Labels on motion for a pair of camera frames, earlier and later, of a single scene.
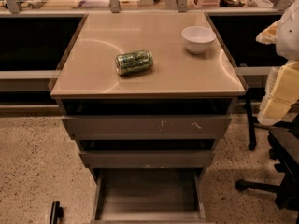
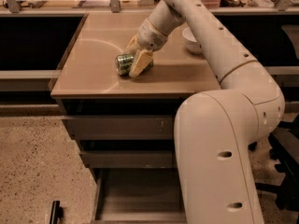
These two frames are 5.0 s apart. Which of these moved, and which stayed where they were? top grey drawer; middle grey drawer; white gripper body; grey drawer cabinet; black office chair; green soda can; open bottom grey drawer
Moved: white gripper body
Stayed: open bottom grey drawer; green soda can; grey drawer cabinet; black office chair; middle grey drawer; top grey drawer
